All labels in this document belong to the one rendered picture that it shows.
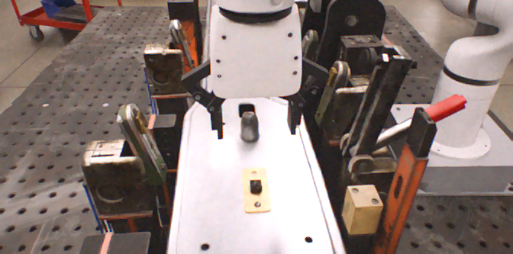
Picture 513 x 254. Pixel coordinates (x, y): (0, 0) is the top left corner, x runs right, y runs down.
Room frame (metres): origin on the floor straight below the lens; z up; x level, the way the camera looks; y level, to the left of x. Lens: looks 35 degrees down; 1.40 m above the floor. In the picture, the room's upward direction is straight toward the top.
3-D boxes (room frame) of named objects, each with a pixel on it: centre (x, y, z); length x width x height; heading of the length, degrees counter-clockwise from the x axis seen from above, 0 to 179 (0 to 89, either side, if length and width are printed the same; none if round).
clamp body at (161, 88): (0.76, 0.21, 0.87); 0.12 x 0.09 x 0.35; 95
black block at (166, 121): (0.55, 0.19, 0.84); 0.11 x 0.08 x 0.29; 95
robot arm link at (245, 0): (0.37, 0.00, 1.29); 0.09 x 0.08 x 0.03; 95
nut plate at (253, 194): (0.37, 0.00, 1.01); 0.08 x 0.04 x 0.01; 4
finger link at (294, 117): (0.37, -0.06, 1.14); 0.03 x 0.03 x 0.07; 5
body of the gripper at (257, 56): (0.37, 0.00, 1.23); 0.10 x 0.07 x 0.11; 95
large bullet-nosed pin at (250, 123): (0.50, 0.01, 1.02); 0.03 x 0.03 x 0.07
